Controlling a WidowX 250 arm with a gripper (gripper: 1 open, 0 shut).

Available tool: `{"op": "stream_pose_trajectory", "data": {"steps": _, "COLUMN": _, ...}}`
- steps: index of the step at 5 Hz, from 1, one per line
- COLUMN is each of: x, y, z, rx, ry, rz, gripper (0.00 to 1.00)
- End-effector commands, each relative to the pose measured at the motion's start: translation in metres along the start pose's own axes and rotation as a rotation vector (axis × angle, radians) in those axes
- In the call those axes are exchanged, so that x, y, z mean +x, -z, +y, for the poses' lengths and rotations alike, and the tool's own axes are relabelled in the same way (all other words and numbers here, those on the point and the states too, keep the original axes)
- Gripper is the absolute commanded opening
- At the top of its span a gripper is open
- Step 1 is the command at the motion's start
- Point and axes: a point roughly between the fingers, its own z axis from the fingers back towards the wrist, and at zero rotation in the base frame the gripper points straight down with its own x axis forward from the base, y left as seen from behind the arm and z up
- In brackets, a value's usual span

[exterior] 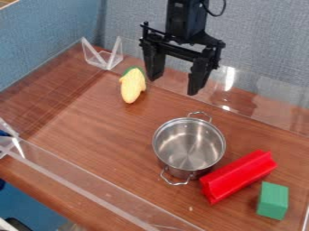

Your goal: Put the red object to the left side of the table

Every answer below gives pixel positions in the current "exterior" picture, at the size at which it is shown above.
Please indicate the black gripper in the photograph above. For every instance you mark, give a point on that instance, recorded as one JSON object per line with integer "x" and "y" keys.
{"x": 160, "y": 43}

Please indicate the stainless steel pot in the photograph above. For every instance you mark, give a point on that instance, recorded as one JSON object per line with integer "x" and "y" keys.
{"x": 189, "y": 146}

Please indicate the green foam block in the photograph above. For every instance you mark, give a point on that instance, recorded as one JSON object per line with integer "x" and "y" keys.
{"x": 273, "y": 201}

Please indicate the red plastic block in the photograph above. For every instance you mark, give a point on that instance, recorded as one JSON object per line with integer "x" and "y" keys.
{"x": 237, "y": 175}

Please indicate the yellow toy corn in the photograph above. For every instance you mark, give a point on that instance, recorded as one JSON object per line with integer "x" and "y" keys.
{"x": 133, "y": 84}

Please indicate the clear acrylic front barrier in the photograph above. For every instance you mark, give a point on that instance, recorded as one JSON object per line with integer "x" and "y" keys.
{"x": 108, "y": 195}

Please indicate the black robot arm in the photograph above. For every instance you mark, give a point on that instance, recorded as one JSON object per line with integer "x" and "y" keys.
{"x": 186, "y": 18}

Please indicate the clear acrylic left bracket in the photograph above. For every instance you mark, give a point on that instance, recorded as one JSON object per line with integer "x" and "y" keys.
{"x": 9, "y": 140}

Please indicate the clear acrylic barrier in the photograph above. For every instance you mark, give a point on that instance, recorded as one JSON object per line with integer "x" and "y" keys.
{"x": 268, "y": 100}
{"x": 108, "y": 195}

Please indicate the clear acrylic back barrier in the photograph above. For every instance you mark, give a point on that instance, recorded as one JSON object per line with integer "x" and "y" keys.
{"x": 268, "y": 100}

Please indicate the clear acrylic corner bracket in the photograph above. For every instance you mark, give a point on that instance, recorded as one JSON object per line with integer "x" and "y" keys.
{"x": 102, "y": 59}

